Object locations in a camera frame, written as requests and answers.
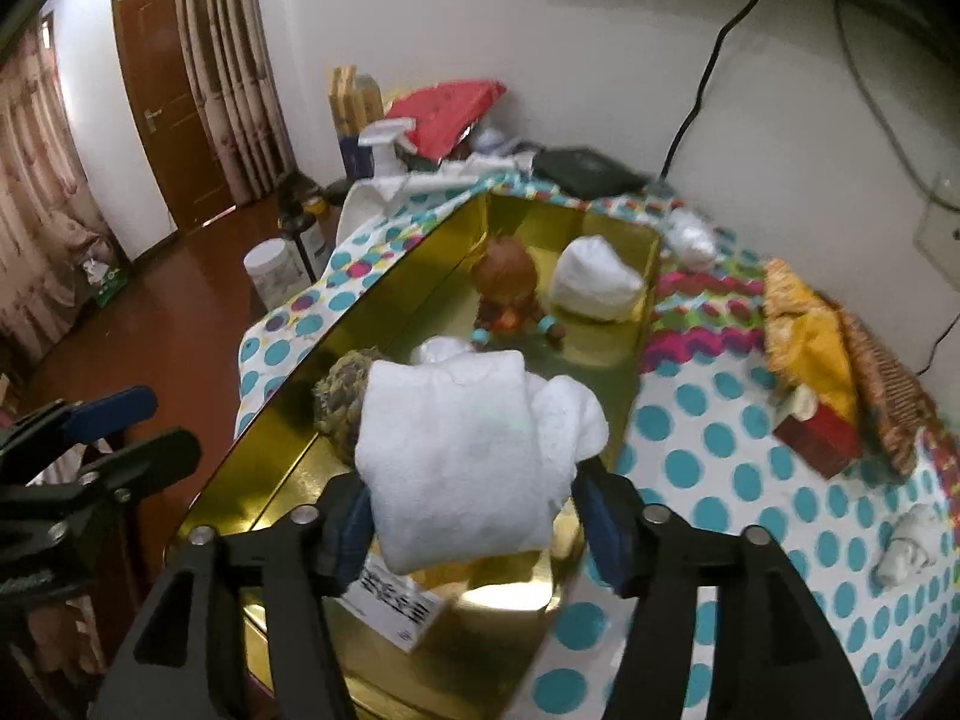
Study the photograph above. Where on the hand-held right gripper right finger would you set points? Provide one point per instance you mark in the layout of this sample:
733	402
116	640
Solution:
607	532

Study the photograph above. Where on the dark glass bottle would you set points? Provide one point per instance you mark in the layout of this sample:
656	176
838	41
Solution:
307	202

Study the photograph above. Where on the yellow medicine box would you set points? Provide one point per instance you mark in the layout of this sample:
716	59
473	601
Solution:
397	604

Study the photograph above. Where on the brown patterned snack bag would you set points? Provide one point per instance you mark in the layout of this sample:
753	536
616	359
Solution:
892	397

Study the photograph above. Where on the green white box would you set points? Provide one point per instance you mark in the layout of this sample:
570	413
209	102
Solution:
101	277

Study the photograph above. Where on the red paper bag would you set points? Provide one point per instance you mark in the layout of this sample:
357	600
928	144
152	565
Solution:
442	112

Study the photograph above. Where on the clear plastic bag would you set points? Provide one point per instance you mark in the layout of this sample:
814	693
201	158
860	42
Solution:
446	349

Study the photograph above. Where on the brown woven ball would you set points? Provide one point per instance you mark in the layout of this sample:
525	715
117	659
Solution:
341	390

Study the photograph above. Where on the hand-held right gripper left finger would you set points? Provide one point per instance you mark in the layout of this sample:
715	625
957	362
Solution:
349	532

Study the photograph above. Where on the gold tin box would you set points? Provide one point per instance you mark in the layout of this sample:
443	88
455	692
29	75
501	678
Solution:
600	352

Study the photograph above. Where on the small rolled white sock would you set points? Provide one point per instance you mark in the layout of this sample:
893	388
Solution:
907	547

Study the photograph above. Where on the white cloth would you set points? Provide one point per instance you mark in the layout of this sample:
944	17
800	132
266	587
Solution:
375	199

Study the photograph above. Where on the brown wooden door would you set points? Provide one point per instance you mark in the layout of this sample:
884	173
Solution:
172	90

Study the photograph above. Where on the polka dot tablecloth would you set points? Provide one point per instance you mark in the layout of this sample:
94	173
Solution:
720	465

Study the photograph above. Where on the black power bank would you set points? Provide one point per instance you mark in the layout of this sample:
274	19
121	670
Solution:
592	169

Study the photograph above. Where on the beige patterned curtain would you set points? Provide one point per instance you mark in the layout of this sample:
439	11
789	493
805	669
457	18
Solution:
45	202
225	52

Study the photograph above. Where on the white spray bottle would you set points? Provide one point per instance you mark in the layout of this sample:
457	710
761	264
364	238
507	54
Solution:
386	157

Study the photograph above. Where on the white bottle blue label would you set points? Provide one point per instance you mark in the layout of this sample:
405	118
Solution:
491	139

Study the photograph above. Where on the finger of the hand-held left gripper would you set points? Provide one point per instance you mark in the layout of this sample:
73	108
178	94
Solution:
112	405
150	457

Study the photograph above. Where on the white jar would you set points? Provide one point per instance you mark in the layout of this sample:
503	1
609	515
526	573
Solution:
277	274

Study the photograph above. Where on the red box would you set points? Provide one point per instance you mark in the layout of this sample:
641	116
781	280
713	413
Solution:
821	442

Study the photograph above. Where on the yellow snack bag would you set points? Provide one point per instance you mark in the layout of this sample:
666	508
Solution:
814	345

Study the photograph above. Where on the white crumpled plastic bag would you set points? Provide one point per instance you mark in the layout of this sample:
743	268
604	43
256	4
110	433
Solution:
690	236

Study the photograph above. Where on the stack of cardboard boxes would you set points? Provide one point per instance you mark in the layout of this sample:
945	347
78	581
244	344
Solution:
349	105

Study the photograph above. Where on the monkey figurine toy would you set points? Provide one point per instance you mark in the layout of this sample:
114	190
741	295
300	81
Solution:
506	270

